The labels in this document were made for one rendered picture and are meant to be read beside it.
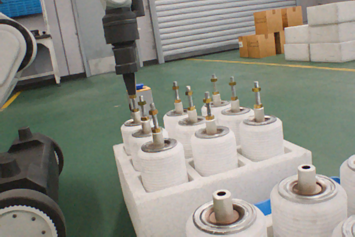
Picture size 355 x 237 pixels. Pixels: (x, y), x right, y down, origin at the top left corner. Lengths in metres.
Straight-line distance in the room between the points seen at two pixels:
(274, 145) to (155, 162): 0.26
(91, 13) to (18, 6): 1.15
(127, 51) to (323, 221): 0.60
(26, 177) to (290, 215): 0.58
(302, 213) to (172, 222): 0.31
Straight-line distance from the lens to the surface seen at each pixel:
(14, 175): 0.85
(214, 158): 0.68
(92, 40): 5.77
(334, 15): 3.28
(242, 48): 4.86
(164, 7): 6.00
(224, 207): 0.39
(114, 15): 0.84
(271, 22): 4.54
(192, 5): 6.18
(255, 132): 0.72
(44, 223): 0.80
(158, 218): 0.65
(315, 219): 0.43
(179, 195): 0.65
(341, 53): 3.28
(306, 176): 0.44
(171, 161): 0.65
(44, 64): 5.77
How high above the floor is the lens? 0.47
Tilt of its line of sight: 12 degrees down
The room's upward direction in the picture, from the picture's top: 9 degrees counter-clockwise
